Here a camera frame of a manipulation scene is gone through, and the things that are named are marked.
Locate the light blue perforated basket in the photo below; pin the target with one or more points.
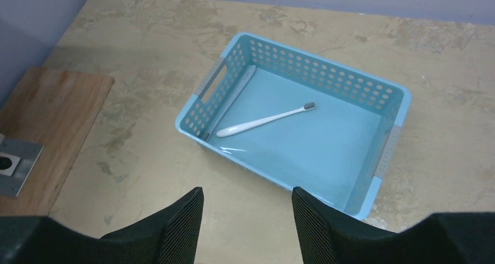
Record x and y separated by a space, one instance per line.
338 152

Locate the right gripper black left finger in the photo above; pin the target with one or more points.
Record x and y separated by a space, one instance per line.
168 236

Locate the grey metal bracket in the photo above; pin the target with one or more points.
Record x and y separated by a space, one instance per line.
18 158

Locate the brown wooden board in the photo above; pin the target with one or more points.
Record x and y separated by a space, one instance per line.
56 108

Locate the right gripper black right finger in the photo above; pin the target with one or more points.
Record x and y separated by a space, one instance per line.
327 235

